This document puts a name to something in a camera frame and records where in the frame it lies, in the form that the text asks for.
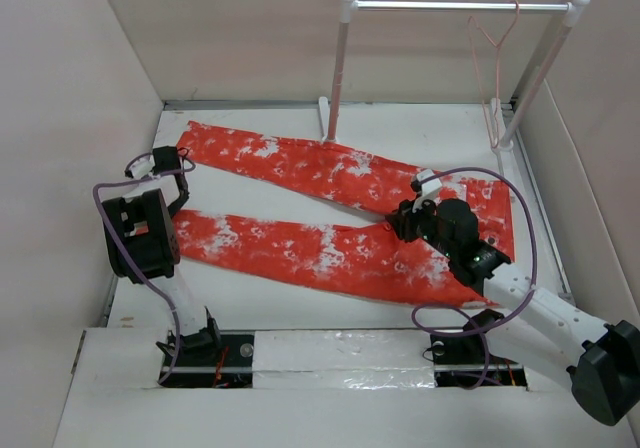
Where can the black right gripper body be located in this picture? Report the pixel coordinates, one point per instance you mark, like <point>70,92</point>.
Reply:
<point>422,224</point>

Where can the red white tie-dye trousers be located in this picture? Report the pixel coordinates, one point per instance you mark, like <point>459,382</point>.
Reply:
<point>316,217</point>

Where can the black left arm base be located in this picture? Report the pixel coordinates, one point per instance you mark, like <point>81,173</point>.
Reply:
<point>208,359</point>

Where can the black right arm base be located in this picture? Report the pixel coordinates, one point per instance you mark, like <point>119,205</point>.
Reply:
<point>461,360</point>

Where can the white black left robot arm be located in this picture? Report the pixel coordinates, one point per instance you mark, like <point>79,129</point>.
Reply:
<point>143,246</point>

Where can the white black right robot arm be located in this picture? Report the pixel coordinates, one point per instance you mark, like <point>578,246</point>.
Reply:
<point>596,361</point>

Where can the white clothes rack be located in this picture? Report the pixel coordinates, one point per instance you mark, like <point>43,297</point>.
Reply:
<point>500,133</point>

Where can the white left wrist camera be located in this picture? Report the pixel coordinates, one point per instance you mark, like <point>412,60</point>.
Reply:
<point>139,169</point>

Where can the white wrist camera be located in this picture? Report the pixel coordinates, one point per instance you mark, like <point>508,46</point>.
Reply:
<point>425,184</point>
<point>139,169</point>

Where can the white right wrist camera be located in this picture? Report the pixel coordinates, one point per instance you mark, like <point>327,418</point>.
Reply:
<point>425,184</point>

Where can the pink wire hanger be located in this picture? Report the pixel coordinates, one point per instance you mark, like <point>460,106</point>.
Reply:
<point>495,68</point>

